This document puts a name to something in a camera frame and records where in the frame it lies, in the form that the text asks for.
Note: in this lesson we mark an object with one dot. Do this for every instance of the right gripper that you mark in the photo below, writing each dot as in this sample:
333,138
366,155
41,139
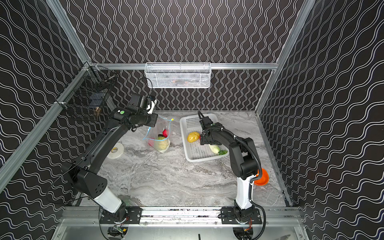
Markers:
202,139

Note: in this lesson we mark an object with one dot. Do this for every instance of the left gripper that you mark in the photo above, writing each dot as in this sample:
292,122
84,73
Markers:
153,119

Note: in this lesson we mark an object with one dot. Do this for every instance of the white daikon radish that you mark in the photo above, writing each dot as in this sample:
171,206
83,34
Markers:
216,150

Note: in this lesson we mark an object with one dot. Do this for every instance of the clear zip top bag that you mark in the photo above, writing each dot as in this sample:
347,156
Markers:
161,124

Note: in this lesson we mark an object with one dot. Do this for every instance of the red apple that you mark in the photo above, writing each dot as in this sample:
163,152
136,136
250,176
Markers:
151,143

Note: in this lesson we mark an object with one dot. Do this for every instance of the green cabbage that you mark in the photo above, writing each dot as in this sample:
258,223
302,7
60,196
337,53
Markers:
162,144

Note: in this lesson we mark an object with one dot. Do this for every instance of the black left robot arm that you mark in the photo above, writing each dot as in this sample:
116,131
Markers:
82,172

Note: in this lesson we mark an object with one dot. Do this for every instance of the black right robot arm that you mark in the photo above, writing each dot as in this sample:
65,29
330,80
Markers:
246,166

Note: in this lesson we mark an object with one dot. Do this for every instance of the white plastic basket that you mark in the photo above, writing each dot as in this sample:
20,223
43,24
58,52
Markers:
197,147

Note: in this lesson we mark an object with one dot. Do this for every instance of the white tape roll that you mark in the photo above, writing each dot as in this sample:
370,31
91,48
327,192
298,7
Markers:
116,151

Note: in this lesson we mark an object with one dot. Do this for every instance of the orange plastic bowl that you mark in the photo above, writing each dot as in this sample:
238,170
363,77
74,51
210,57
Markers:
263,180

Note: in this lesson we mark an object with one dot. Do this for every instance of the clear wall basket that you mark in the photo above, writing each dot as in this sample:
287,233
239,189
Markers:
179,75

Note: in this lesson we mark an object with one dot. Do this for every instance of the black wire wall basket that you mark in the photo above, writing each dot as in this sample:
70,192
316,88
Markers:
89,100

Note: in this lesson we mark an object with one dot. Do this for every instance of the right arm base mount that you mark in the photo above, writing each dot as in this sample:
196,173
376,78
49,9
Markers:
234,215

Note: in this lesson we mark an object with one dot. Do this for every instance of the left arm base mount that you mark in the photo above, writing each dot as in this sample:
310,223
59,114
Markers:
131,215

